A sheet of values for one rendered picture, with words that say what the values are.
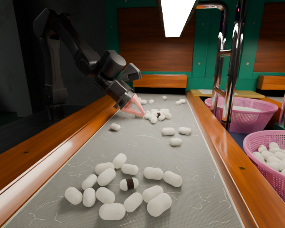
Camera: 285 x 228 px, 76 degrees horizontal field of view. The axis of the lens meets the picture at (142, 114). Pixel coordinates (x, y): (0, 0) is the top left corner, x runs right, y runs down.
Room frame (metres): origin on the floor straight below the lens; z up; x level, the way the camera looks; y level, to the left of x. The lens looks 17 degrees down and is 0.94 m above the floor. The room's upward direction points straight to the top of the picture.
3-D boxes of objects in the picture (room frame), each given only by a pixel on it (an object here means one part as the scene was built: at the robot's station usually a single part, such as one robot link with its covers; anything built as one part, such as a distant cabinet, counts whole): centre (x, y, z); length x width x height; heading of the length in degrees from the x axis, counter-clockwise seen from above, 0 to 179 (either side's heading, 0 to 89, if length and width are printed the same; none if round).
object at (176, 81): (1.05, -0.10, 0.83); 0.30 x 0.06 x 0.07; 82
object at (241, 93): (0.95, -0.43, 0.77); 0.33 x 0.15 x 0.01; 82
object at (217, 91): (0.59, -0.17, 0.90); 0.20 x 0.19 x 0.45; 172
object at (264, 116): (0.74, -0.40, 0.72); 0.27 x 0.27 x 0.10
